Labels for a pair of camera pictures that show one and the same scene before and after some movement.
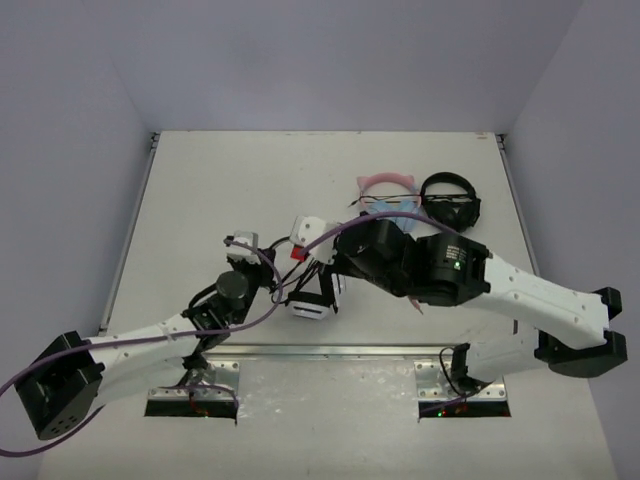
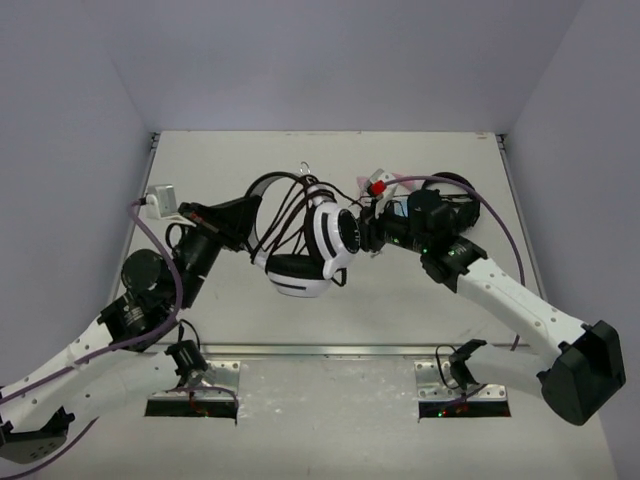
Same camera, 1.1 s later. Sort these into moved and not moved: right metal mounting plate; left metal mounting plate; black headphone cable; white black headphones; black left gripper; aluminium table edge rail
Moved: white black headphones; black left gripper; black headphone cable
Not moved: right metal mounting plate; aluminium table edge rail; left metal mounting plate
